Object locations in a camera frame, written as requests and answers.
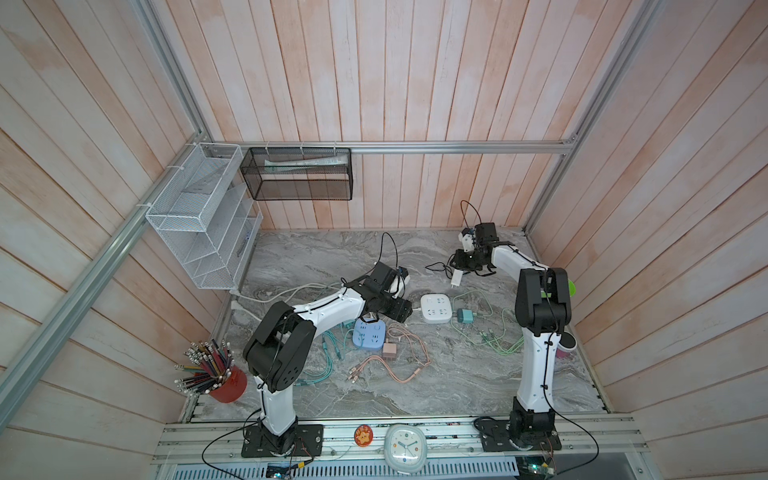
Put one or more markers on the white wire mesh shelf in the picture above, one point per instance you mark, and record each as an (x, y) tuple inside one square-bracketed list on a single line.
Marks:
[(205, 219)]

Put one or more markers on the red round sticker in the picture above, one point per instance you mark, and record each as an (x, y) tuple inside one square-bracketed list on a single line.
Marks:
[(363, 436)]

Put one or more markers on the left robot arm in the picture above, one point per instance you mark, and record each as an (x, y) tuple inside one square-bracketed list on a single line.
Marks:
[(277, 351)]

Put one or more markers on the pink usb charger plug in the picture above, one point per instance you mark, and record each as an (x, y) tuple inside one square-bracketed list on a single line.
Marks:
[(389, 351)]

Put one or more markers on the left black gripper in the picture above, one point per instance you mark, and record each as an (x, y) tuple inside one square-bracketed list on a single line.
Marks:
[(400, 310)]

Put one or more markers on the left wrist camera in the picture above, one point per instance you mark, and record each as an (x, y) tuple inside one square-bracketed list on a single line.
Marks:
[(399, 283)]

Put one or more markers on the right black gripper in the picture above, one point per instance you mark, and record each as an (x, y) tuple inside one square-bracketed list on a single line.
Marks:
[(459, 264)]

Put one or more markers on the black mesh basket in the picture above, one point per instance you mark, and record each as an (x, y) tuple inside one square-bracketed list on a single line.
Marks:
[(298, 173)]

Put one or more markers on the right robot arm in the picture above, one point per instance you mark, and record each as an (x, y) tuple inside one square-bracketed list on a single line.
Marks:
[(542, 310)]

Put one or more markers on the blue power strip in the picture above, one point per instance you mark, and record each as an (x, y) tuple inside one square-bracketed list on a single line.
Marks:
[(369, 335)]

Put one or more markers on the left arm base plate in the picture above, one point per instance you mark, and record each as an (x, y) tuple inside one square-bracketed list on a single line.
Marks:
[(299, 440)]

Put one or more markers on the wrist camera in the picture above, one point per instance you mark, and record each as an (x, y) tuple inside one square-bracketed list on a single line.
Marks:
[(467, 239), (399, 283)]

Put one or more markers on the green plastic goblet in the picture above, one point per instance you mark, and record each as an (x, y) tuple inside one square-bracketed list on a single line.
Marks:
[(571, 286)]

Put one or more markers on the white power strip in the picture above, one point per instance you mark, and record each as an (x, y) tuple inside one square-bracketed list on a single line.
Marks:
[(436, 308)]

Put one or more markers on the pink cup black lid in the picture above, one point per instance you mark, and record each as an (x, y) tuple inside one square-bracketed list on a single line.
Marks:
[(567, 345)]

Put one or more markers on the white alarm clock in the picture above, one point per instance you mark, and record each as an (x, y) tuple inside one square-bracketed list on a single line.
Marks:
[(405, 449)]

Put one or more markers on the white charger plug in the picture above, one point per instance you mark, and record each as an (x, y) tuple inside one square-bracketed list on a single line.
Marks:
[(456, 278)]

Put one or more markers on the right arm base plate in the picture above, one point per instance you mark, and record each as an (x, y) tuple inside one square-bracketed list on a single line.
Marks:
[(503, 436)]

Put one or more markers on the red pencil cup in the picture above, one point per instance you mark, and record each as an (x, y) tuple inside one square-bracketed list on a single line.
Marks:
[(212, 371)]

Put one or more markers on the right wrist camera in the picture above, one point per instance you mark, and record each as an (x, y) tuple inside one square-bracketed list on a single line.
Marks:
[(467, 239)]

